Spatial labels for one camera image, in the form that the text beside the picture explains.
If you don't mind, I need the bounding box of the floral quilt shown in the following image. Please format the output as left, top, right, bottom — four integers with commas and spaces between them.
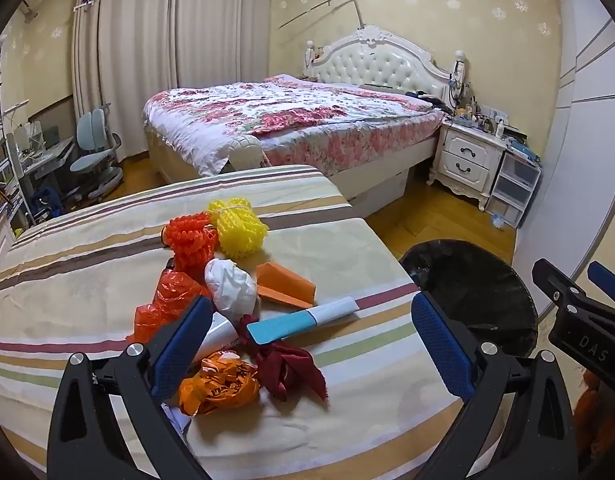
142, 74, 445, 177

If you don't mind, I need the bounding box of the thin metal pole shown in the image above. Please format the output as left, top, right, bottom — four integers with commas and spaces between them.
279, 0, 366, 31

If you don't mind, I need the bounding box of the orange foam fruit net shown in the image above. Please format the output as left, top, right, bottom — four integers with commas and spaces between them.
162, 212, 219, 281

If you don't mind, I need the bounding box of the red plastic bag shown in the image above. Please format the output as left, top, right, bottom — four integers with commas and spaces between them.
134, 269, 213, 343

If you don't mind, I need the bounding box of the clear plastic drawer unit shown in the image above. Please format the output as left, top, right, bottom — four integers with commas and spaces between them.
485, 150, 542, 228

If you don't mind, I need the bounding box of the white plastic bag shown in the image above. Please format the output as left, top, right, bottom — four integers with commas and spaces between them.
204, 258, 258, 322

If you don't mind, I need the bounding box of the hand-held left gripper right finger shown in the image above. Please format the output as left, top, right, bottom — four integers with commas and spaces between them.
411, 291, 581, 480

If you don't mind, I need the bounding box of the orange paper wedge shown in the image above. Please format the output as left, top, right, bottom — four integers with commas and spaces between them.
256, 261, 317, 309

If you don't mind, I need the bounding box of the orange printed plastic bag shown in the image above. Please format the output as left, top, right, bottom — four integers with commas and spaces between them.
179, 351, 262, 417

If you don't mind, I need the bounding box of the black trash bin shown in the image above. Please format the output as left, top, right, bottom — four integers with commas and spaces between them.
398, 240, 538, 361

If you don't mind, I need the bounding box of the grey blue study chair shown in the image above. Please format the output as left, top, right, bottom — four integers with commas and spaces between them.
70, 105, 124, 202

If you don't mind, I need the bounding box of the white storage box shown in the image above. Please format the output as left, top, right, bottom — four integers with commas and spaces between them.
337, 167, 411, 211

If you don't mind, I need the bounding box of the white sliding wardrobe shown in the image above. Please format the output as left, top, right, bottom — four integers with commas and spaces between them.
512, 0, 615, 281

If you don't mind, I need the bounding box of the white desk lamp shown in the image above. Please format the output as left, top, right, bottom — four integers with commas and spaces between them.
5, 100, 31, 127

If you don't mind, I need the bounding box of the blue white packet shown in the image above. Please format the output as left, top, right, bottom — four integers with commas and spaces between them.
246, 296, 359, 347

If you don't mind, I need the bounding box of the teal flat item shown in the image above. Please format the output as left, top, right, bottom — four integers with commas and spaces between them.
507, 140, 541, 164

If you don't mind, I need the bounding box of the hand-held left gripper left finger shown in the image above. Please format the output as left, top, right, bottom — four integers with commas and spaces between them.
46, 294, 216, 480

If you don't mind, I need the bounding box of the clutter of small bottles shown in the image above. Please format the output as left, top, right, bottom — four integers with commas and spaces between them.
447, 95, 528, 141

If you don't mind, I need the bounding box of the white nightstand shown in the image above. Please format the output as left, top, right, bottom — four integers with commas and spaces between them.
427, 122, 511, 211

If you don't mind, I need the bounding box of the dark red cloth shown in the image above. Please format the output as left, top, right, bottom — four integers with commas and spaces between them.
238, 314, 329, 403

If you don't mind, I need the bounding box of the white tufted bed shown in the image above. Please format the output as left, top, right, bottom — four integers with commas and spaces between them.
144, 27, 467, 211

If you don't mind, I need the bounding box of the yellow foam fruit net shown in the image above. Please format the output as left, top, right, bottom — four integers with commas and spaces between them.
208, 199, 268, 261

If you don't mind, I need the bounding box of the white tube with red print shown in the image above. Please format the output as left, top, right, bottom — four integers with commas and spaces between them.
195, 312, 238, 363

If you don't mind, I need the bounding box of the beige curtain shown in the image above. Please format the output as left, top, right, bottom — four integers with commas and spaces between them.
70, 0, 273, 121

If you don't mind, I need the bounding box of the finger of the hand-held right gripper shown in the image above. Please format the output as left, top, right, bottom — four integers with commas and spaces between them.
587, 261, 615, 307
532, 258, 597, 319

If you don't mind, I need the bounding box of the white study desk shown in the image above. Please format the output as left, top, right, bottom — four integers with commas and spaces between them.
18, 137, 76, 197

